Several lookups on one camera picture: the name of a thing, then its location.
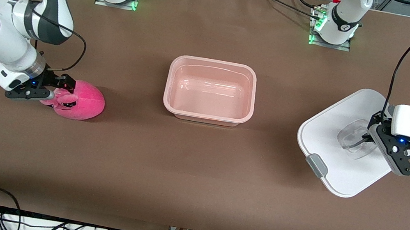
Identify pink plush toy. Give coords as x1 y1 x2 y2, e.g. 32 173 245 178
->
38 74 109 125

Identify white box lid grey latches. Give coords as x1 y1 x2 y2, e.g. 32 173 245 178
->
288 79 405 205

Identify pink translucent plastic box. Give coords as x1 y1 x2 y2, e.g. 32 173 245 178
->
161 52 261 130

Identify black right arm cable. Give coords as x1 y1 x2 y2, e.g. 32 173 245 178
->
18 0 95 76

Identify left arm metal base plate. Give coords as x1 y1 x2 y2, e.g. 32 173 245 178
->
306 4 357 52

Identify black cable across table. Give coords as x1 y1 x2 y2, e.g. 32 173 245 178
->
242 0 329 24

